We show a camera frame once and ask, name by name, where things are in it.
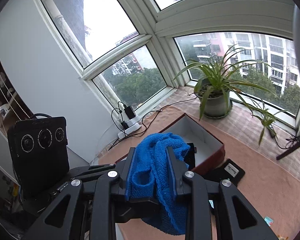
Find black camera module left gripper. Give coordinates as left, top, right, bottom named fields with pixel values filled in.
left=7, top=116, right=70, bottom=200

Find blue knitted cloth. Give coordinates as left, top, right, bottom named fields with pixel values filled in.
left=125, top=133, right=190, bottom=235

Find small spider plant shoot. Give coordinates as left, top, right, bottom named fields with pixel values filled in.
left=236, top=92, right=287, bottom=145

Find large potted spider plant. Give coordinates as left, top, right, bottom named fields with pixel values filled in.
left=175, top=44, right=275, bottom=119

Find black fuzzy gloves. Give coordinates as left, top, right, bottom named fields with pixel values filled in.
left=203, top=159, right=245, bottom=186

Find white power strip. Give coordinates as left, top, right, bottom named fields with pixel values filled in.
left=117, top=115, right=141, bottom=140

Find pink blanket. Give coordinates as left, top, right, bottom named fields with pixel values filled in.
left=98, top=106, right=300, bottom=239

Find light blue wipes packet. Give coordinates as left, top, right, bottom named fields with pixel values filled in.
left=209, top=200, right=214, bottom=209

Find black drawstring pouch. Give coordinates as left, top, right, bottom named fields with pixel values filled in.
left=184, top=142, right=197, bottom=170

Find black charger plug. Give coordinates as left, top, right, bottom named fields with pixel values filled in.
left=124, top=105, right=136, bottom=120

